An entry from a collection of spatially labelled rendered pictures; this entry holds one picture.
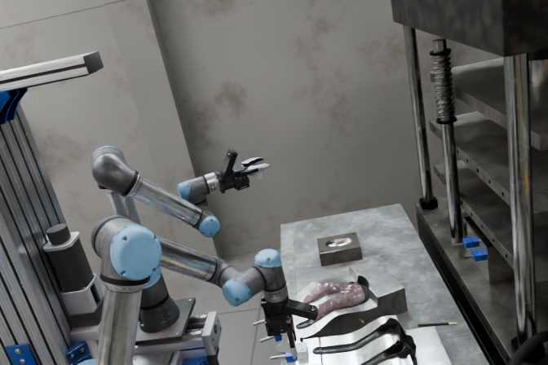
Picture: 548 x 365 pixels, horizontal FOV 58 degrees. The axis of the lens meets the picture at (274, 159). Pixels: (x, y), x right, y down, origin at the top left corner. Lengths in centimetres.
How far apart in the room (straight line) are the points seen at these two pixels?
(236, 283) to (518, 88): 93
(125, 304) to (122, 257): 13
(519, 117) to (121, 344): 118
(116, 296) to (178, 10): 284
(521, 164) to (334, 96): 239
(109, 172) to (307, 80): 231
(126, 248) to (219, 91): 276
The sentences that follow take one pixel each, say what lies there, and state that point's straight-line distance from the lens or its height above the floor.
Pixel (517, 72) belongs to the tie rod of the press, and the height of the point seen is 175.
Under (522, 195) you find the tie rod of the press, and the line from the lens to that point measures 159.
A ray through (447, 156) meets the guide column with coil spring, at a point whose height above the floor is 124.
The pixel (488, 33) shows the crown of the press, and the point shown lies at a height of 186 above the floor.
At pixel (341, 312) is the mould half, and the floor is 90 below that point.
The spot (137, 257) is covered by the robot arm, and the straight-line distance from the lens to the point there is 118.
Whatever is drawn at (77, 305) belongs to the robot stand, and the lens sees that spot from 163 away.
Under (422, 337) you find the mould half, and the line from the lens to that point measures 188.
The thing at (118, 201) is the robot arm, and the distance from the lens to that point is 184.
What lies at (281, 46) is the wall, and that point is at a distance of 370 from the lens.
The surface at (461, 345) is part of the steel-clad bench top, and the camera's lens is 194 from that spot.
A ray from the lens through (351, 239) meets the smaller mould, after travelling 246.
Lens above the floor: 209
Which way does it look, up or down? 19 degrees down
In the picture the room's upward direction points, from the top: 12 degrees counter-clockwise
